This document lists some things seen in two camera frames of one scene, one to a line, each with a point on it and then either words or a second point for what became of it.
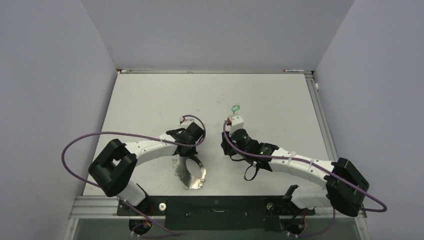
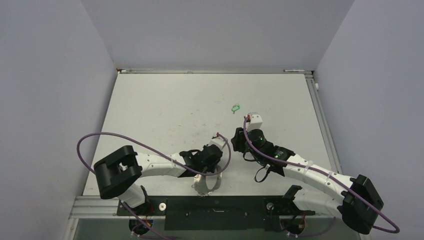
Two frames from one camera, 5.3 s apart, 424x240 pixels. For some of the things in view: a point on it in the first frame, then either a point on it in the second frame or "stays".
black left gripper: [191, 152] to [210, 169]
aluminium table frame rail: [320, 115] stays
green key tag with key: [235, 107] stays
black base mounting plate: [214, 213] stays
